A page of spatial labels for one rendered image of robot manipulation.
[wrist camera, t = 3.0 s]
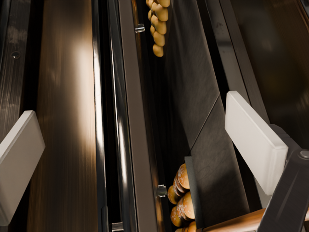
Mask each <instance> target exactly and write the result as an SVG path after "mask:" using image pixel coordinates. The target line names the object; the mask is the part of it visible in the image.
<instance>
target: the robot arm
mask: <svg viewBox="0 0 309 232"><path fill-rule="evenodd" d="M225 130H226V131H227V133H228V134H229V136H230V138H231V139H232V141H233V142H234V144H235V146H236V147H237V149H238V151H239V152H240V154H241V155H242V157H243V158H244V160H245V162H246V163H247V165H248V167H249V168H250V170H251V171H252V173H253V175H254V176H255V178H256V179H257V181H258V183H259V184H260V186H261V187H262V189H263V191H264V192H265V194H267V195H268V196H270V195H272V197H271V199H270V201H269V203H268V206H267V208H266V210H265V212H264V214H263V217H262V219H261V221H260V223H259V225H258V228H257V230H256V232H302V228H303V224H304V221H305V217H306V214H307V212H308V208H309V150H307V149H302V148H301V147H300V146H299V145H298V144H297V143H296V142H295V141H294V140H293V139H292V138H290V136H289V135H288V134H286V132H285V131H284V130H283V129H282V128H280V127H279V126H277V125H275V124H269V125H268V124H267V123H266V122H265V121H264V120H263V119H262V118H261V117H260V116H259V115H258V113H257V112H256V111H255V110H254V109H253V108H252V107H251V106H250V105H249V104H248V103H247V102H246V101H245V100H244V99H243V97H242V96H241V95H240V94H239V93H238V92H237V91H229V92H228V93H227V98H226V114H225ZM44 149H45V143H44V140H43V137H42V133H41V130H40V126H39V123H38V120H37V116H36V113H35V111H33V110H27V111H24V112H23V114H22V115H21V117H20V118H19V119H18V121H17V122H16V124H15V125H14V126H13V128H12V129H11V130H10V132H9V133H8V135H7V136H6V137H5V138H4V140H3V141H2V142H1V144H0V226H8V225H9V224H10V222H11V220H12V218H13V215H14V213H15V211H16V209H17V207H18V205H19V203H20V200H21V198H22V196H23V194H24V192H25V190H26V187H27V185H28V183H29V181H30V179H31V177H32V174H33V172H34V170H35V168H36V166H37V164H38V162H39V159H40V157H41V155H42V153H43V151H44Z"/></svg>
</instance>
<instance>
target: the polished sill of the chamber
mask: <svg viewBox="0 0 309 232"><path fill-rule="evenodd" d="M196 1H197V5H198V9H199V13H200V17H201V21H202V25H203V29H204V32H205V36H206V41H207V44H208V48H209V52H210V56H211V60H212V64H213V68H214V72H215V76H216V80H217V84H218V88H219V91H220V95H221V99H222V103H223V107H224V111H225V114H226V98H227V93H228V92H229V91H237V92H238V93H239V94H240V95H241V96H242V97H243V99H244V100H245V101H246V102H247V103H248V104H249V105H250V106H251V104H250V101H249V98H248V95H247V91H246V88H245V84H244V81H243V78H242V75H241V72H240V68H239V65H238V62H237V58H236V55H235V52H234V48H233V45H232V42H231V38H230V36H229V32H228V28H227V25H226V22H225V19H224V16H223V12H222V9H221V6H220V2H219V0H196ZM232 142H233V141H232ZM233 146H234V150H235V154H236V158H237V162H238V166H239V169H240V174H241V178H242V182H243V186H244V189H245V193H246V198H247V201H248V205H249V209H250V212H251V213H252V212H255V211H258V210H261V209H264V208H266V207H267V206H268V203H269V201H270V199H271V197H272V195H270V196H268V195H267V194H265V192H264V191H263V189H262V187H261V186H260V184H259V183H258V181H257V179H256V178H255V176H254V175H253V173H252V171H251V170H250V168H249V167H248V165H247V163H246V162H245V160H244V158H243V157H242V155H241V154H240V152H239V151H238V149H237V147H236V146H235V144H234V142H233Z"/></svg>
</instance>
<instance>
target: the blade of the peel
mask: <svg viewBox="0 0 309 232"><path fill-rule="evenodd" d="M183 164H186V169H187V175H188V180H189V188H190V193H191V199H192V205H193V210H194V215H195V220H193V221H195V223H196V228H197V229H200V228H203V227H205V226H204V221H203V216H202V211H201V205H200V198H199V193H198V188H197V183H196V178H195V171H194V166H193V160H192V156H189V157H184V160H183ZM193 221H191V222H193ZM191 222H189V223H185V225H187V224H190V223H191Z"/></svg>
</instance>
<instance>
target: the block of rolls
mask: <svg viewBox="0 0 309 232"><path fill-rule="evenodd" d="M146 5H147V6H148V7H149V8H150V11H149V13H148V19H149V21H150V22H151V24H152V26H151V28H150V32H151V35H152V36H153V37H154V41H155V44H154V45H153V53H154V54H155V55H156V56H158V57H162V56H163V46H164V44H165V37H164V34H165V33H166V21H167V20H168V9H167V7H168V6H169V5H170V0H146Z"/></svg>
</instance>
